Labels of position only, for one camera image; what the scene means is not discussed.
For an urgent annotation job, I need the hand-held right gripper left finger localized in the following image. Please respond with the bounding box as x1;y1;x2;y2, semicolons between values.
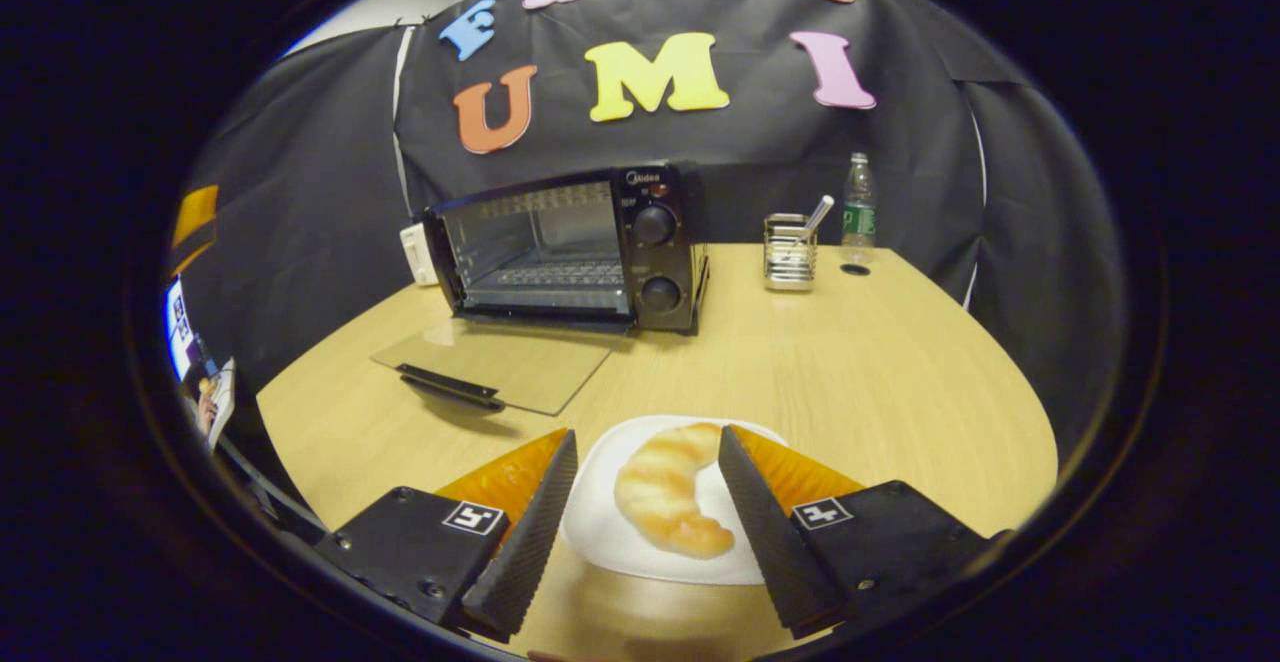
315;429;579;643

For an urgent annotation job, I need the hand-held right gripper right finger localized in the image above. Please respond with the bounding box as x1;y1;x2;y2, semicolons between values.
717;425;1007;641

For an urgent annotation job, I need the golden croissant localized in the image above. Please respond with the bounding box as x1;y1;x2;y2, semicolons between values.
614;423;736;559

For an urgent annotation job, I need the black electric oven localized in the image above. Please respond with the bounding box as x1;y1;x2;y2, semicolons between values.
372;160;711;416

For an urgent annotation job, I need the white square plate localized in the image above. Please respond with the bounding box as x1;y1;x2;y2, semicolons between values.
560;415;791;586

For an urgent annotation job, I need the white toaster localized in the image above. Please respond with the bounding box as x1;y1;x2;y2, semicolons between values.
399;222;441;288

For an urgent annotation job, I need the metal mesh cutlery holder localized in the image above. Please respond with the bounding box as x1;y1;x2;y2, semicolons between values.
763;212;819;292

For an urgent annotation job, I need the clear plastic water bottle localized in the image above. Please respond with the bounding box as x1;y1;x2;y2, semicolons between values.
840;152;878;266

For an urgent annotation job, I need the black backdrop cloth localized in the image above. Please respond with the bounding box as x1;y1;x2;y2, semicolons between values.
175;0;1126;463

